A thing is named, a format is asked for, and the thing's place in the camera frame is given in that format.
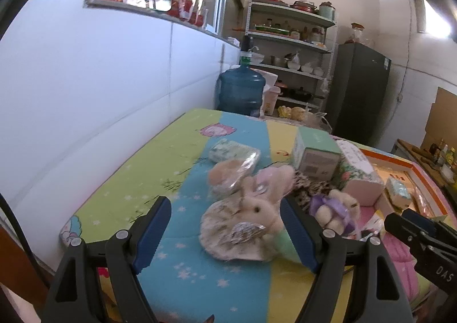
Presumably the brown cardboard sheet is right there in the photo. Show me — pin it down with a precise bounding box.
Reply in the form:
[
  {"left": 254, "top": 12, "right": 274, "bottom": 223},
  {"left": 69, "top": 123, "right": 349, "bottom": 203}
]
[{"left": 424, "top": 86, "right": 457, "bottom": 153}]

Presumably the water jug pump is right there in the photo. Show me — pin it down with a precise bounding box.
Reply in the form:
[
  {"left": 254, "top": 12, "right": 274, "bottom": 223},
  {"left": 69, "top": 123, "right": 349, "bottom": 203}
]
[{"left": 239, "top": 35, "right": 259, "bottom": 65}]

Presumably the black wok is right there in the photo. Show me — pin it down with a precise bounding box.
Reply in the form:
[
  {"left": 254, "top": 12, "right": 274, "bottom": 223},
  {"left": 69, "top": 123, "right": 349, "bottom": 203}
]
[{"left": 285, "top": 89, "right": 326, "bottom": 102}]

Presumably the side table with bottles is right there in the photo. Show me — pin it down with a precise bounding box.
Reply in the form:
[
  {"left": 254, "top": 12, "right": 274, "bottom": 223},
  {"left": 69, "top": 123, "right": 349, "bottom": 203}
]
[{"left": 394, "top": 138, "right": 457, "bottom": 189}]

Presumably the black cable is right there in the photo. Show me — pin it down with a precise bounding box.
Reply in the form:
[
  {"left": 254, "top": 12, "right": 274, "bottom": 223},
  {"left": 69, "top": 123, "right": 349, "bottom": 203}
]
[{"left": 0, "top": 193, "right": 51, "bottom": 297}]

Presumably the wall cable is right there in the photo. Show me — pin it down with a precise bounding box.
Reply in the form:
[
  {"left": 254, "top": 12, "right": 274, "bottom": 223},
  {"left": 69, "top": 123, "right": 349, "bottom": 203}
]
[{"left": 397, "top": 0, "right": 419, "bottom": 103}]

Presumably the green and white carton box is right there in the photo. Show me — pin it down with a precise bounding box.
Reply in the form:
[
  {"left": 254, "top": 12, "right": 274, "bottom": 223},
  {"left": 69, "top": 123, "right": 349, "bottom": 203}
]
[{"left": 292, "top": 126, "right": 342, "bottom": 181}]

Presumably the white metal shelf rack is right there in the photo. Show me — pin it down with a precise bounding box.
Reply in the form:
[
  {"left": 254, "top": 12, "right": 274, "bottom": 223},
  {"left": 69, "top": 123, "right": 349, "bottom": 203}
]
[{"left": 246, "top": 0, "right": 338, "bottom": 118}]

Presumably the small teddy with purple bow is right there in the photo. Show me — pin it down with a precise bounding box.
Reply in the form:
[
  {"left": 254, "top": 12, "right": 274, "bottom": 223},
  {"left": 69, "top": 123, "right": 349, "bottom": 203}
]
[{"left": 310, "top": 189, "right": 362, "bottom": 239}]

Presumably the orange shallow box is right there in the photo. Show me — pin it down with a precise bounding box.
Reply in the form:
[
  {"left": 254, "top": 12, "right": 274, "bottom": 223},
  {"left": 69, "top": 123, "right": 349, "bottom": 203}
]
[{"left": 355, "top": 146, "right": 457, "bottom": 225}]

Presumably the pink blanket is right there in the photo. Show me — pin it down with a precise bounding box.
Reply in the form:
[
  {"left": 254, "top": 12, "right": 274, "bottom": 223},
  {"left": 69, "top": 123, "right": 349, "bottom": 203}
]
[{"left": 352, "top": 202, "right": 441, "bottom": 311}]

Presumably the leopard print cloth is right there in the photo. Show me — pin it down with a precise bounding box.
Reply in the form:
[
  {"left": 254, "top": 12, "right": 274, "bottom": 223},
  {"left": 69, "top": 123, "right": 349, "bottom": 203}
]
[{"left": 291, "top": 169, "right": 338, "bottom": 212}]

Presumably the glass jar on fridge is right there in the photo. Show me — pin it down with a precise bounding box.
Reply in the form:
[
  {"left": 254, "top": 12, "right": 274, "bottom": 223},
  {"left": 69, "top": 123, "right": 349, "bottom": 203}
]
[{"left": 349, "top": 22, "right": 367, "bottom": 45}]

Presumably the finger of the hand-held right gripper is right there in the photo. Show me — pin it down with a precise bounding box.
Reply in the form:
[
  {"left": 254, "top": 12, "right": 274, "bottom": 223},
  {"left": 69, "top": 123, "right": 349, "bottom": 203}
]
[
  {"left": 401, "top": 208, "right": 457, "bottom": 239},
  {"left": 384, "top": 212, "right": 430, "bottom": 249}
]

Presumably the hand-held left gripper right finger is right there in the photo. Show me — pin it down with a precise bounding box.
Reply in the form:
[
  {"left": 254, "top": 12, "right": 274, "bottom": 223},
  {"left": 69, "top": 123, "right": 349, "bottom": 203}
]
[{"left": 279, "top": 197, "right": 415, "bottom": 323}]

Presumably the dark grey fridge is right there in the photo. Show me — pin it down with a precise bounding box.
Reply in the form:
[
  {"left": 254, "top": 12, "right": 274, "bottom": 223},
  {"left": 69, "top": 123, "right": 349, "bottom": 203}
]
[{"left": 326, "top": 42, "right": 392, "bottom": 148}]

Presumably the pale green canister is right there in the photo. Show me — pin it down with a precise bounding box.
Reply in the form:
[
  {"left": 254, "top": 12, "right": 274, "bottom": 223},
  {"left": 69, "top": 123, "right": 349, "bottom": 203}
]
[{"left": 318, "top": 1, "right": 336, "bottom": 22}]

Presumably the clear plastic bag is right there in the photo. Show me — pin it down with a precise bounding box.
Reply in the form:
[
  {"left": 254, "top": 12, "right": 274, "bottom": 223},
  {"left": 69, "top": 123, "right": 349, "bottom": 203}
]
[{"left": 306, "top": 112, "right": 333, "bottom": 135}]

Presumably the red cooking pot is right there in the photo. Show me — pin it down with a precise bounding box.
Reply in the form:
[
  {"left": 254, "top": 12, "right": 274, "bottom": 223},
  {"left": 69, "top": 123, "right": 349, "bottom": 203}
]
[{"left": 290, "top": 0, "right": 318, "bottom": 12}]

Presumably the colourful printed play mat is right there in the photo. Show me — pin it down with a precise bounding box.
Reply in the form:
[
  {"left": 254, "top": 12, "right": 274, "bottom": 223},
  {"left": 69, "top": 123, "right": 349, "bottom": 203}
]
[{"left": 59, "top": 108, "right": 363, "bottom": 323}]

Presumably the bag of yellow food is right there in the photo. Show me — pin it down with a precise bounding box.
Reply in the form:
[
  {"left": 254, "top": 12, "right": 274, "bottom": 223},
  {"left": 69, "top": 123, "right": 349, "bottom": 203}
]
[{"left": 278, "top": 105, "right": 312, "bottom": 121}]

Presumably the blue water jug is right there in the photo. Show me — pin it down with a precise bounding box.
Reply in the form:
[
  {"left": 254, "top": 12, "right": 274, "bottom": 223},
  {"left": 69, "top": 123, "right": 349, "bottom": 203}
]
[{"left": 217, "top": 64, "right": 267, "bottom": 117}]

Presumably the pale green tissue pack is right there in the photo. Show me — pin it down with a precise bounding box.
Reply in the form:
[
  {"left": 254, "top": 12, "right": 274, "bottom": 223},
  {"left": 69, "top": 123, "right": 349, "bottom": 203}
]
[{"left": 385, "top": 178, "right": 412, "bottom": 207}]

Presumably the floral tissue box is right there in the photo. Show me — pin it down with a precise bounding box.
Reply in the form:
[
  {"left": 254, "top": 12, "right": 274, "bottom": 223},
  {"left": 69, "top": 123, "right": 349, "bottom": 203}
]
[{"left": 330, "top": 138, "right": 385, "bottom": 207}]

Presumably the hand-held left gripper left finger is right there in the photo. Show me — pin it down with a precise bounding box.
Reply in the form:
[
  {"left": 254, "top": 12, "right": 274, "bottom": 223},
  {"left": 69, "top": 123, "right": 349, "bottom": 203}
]
[{"left": 45, "top": 196, "right": 173, "bottom": 323}]

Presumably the beige bunny plush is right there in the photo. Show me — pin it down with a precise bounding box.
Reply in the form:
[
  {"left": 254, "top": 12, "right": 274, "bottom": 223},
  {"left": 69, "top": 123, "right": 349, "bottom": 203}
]
[{"left": 199, "top": 165, "right": 298, "bottom": 263}]

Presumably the plastic wrapped bun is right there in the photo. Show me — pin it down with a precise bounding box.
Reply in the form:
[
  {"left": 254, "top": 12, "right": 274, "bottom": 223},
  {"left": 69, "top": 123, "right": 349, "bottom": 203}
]
[{"left": 208, "top": 152, "right": 262, "bottom": 199}]

